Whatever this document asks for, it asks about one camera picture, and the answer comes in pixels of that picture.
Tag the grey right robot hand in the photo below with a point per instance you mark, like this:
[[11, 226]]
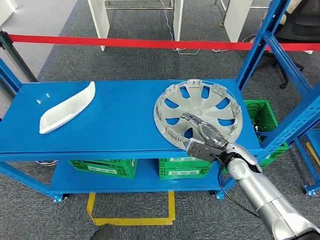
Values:
[[207, 132]]

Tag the grey plastic hubcap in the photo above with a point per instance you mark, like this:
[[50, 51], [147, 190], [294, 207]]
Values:
[[200, 99]]

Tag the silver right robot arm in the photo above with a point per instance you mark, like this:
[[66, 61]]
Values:
[[263, 192]]

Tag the blue metal shelf rack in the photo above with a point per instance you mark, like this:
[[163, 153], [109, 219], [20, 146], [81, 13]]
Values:
[[120, 116]]

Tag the white plastic trim part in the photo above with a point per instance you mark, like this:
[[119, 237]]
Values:
[[65, 111]]

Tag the green plastic crate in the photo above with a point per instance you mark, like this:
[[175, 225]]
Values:
[[185, 169], [263, 116], [105, 167]]

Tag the white desk panel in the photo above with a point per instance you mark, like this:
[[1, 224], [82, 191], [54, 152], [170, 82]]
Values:
[[237, 20]]

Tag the red barrier tape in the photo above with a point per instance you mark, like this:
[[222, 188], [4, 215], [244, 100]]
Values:
[[124, 43]]

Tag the black office chair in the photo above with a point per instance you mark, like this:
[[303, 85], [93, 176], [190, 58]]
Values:
[[300, 26]]

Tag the black robot foot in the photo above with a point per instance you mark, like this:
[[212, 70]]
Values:
[[105, 233]]

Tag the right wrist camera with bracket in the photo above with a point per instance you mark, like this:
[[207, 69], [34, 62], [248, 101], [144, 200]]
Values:
[[200, 150]]

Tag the white desk with metal rail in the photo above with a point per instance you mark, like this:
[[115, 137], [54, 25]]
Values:
[[100, 20]]

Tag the dark stanchion post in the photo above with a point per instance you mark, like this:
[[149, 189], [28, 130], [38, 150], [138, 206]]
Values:
[[15, 56]]

